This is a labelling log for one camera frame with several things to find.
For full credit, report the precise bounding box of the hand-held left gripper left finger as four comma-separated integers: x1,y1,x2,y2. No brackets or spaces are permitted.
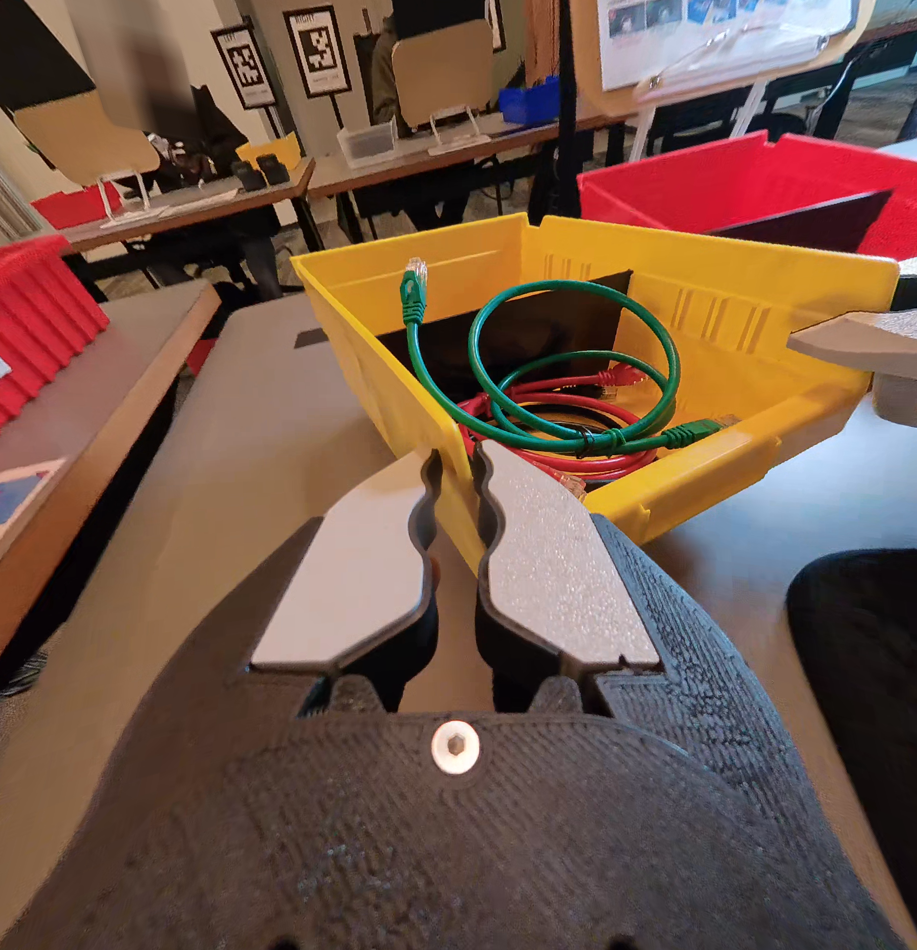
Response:
249,449,442,710

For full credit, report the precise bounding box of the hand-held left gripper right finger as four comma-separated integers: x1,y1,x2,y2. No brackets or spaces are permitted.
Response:
473,440,662,682

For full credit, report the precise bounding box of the yellow plastic bin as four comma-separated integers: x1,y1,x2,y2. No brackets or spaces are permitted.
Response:
290,213,902,574

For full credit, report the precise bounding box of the black ethernet cable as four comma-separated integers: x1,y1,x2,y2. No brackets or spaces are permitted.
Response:
503,377,631,440

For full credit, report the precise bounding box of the red ethernet cable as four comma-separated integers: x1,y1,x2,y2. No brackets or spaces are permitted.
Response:
453,362,669,500

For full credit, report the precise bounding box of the red plastic bin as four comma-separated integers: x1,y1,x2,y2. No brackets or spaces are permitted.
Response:
577,130,917,262

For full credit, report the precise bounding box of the green ethernet cable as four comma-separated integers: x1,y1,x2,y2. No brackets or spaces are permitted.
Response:
399,256,741,459

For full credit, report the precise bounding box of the black bin divider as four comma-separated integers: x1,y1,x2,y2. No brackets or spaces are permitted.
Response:
713,189,894,255
375,269,635,420

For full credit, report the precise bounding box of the black chair armrest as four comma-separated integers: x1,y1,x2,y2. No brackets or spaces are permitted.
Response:
786,548,917,950

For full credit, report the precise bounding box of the grey side table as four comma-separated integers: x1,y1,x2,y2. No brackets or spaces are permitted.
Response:
0,278,223,672

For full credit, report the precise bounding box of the printed paper sheet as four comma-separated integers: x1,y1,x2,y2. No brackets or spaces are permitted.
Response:
0,458,67,565

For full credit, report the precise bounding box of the black stand pole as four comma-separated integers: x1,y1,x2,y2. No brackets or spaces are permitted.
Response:
557,0,582,220

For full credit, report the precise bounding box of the long red ribbed bin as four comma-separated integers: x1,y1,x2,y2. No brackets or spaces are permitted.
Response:
0,235,112,444

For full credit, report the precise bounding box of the wooden desk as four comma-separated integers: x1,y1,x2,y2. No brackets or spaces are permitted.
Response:
308,111,626,242
57,157,326,286

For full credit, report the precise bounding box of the blue plastic bin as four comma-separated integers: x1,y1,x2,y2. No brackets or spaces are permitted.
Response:
498,74,562,127

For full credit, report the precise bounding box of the clear plastic box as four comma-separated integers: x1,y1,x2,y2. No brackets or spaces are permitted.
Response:
337,119,400,169

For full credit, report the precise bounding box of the small red tray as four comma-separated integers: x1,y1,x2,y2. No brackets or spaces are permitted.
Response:
30,184,127,233

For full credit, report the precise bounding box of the brown backed sheet stand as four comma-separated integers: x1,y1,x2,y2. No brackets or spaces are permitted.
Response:
390,18,498,155
11,91,164,225

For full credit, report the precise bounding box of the black framed tag sign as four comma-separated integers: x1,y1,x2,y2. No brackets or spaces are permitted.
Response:
209,22,279,112
282,5,354,99

